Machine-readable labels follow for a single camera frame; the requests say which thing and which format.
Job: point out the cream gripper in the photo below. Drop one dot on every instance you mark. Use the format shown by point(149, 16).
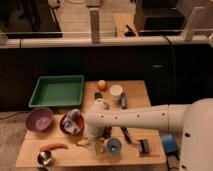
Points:
point(99, 146)

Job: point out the yellow banana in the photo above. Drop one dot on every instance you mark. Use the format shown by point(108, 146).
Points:
point(84, 142)

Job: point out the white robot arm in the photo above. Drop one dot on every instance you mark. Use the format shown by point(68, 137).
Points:
point(194, 121)

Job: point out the green plastic tray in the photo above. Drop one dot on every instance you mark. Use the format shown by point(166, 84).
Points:
point(58, 91)

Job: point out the blue cup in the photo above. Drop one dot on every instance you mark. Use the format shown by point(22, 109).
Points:
point(114, 146)

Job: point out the bunch of dark grapes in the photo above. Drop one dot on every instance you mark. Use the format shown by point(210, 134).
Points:
point(107, 132)

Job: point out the red bowl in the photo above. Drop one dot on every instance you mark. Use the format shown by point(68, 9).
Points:
point(78, 120)

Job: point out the white crumpled packet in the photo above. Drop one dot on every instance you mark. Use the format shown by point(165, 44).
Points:
point(69, 124)

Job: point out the black dish brush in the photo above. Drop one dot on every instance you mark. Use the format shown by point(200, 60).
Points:
point(143, 146)

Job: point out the black remote control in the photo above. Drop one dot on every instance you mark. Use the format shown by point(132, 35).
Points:
point(97, 95)

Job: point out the red chili pepper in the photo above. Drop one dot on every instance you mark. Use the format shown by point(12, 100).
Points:
point(53, 146)

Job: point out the small metal cup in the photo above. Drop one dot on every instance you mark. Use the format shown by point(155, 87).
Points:
point(45, 158)

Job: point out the orange fruit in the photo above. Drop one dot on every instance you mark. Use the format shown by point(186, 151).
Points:
point(102, 85)

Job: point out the purple bowl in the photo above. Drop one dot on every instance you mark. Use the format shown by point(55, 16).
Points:
point(39, 119)

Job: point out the blue box on floor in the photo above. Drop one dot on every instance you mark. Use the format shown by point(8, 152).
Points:
point(169, 144)

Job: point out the black handled knife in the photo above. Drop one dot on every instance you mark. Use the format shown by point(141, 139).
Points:
point(126, 135)

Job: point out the white horizontal rail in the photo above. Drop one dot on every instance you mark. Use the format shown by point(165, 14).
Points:
point(105, 41)

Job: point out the grey upright post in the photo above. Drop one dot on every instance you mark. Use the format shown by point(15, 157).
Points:
point(95, 27)

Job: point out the slanted white bracket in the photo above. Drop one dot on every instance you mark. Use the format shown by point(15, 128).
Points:
point(188, 32)

